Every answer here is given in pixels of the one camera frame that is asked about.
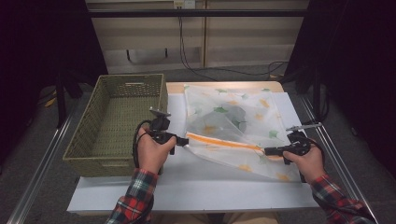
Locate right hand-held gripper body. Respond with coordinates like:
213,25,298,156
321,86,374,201
281,122,323,184

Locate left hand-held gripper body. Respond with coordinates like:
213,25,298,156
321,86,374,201
148,106,178,156

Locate white leaf print mesh bag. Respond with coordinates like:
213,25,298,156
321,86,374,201
183,83,302,182

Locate black cloth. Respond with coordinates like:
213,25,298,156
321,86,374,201
188,105,248,136

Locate green woven basket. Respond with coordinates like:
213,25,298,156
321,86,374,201
63,73,169,178

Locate person's right hand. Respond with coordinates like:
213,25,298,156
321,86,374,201
290,144,326,185

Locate person's left hand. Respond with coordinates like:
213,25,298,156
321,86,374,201
136,127,177,175

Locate black metal stand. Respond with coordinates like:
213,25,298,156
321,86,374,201
55,71,85,129
312,68,322,122

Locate black curtain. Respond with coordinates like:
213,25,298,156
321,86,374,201
0,0,108,166
281,0,396,178

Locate yellow floor tag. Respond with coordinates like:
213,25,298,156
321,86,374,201
42,90,58,108

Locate black horizontal bar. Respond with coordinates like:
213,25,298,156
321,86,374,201
87,8,309,18

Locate right hand-held gripper cable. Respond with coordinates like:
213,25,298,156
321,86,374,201
306,138,326,162

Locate black floor cables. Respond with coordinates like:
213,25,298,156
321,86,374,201
302,92,331,127

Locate black wall cable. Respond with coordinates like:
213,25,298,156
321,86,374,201
177,15,289,80

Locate white wall socket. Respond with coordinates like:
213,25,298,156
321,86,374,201
173,0,196,9

